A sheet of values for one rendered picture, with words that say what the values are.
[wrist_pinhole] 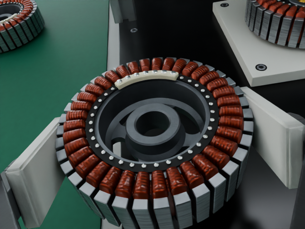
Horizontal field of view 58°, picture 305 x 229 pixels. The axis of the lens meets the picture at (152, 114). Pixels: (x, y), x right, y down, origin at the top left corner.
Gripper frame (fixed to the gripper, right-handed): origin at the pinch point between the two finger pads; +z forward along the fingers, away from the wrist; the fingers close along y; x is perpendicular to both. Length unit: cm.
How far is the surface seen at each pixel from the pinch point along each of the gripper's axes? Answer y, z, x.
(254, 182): 6.3, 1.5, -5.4
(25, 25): -16.1, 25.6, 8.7
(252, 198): 5.8, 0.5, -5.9
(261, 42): 11.9, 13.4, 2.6
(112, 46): -4.4, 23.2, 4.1
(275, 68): 11.5, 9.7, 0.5
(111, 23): -4.5, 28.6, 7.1
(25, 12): -16.0, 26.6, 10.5
